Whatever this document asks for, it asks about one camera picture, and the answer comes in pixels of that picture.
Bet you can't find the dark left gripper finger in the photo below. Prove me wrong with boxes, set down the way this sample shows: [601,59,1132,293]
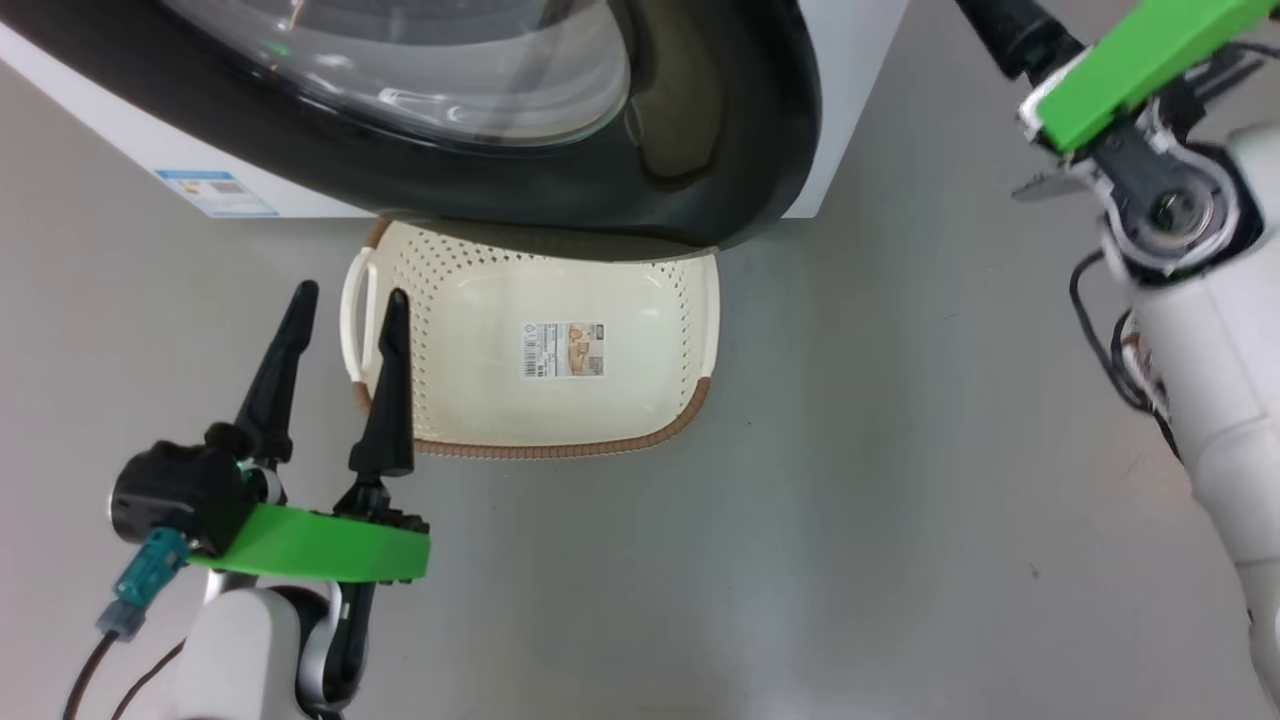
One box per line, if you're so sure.
[205,280,320,467]
[349,289,416,482]

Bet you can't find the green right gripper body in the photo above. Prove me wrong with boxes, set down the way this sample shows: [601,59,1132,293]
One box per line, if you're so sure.
[1018,0,1280,153]

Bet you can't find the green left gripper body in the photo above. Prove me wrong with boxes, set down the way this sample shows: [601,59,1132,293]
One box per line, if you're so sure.
[185,480,432,587]

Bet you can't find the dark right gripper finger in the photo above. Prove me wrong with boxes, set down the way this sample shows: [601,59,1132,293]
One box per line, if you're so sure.
[955,0,1087,82]

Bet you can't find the black washing machine door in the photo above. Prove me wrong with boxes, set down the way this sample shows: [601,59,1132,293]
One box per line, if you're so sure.
[0,0,823,251]

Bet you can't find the white front-load washing machine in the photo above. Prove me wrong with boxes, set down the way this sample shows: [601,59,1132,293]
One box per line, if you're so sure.
[0,0,911,219]

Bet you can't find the basket product label sticker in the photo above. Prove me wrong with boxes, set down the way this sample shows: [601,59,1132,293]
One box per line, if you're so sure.
[520,320,606,379]

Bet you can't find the cream perforated laundry basket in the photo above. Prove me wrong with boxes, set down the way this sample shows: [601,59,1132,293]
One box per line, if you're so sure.
[340,218,721,461]

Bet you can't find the blue energy label sticker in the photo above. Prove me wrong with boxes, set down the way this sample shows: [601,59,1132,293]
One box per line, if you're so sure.
[155,168,281,219]

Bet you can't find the left camera cable teal plug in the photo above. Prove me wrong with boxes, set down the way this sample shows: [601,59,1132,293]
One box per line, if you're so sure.
[63,528,191,720]

